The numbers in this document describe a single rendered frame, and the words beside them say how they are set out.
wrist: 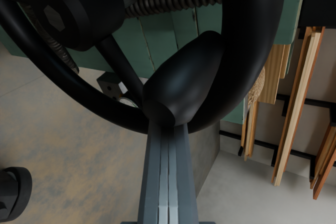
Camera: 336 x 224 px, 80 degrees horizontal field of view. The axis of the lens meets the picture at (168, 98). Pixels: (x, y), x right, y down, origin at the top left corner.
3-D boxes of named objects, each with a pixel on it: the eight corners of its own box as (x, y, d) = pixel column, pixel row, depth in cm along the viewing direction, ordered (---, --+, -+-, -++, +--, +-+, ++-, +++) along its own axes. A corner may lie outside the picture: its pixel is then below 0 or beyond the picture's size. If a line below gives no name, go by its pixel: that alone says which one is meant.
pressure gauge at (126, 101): (108, 94, 47) (135, 100, 43) (118, 84, 49) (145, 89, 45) (118, 113, 51) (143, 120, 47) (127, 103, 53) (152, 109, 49)
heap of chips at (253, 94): (248, 83, 37) (259, 84, 36) (260, 55, 43) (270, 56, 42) (247, 110, 42) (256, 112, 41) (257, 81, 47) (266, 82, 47)
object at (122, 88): (94, 80, 52) (117, 84, 48) (124, 55, 59) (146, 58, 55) (107, 104, 57) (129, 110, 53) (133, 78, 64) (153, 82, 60)
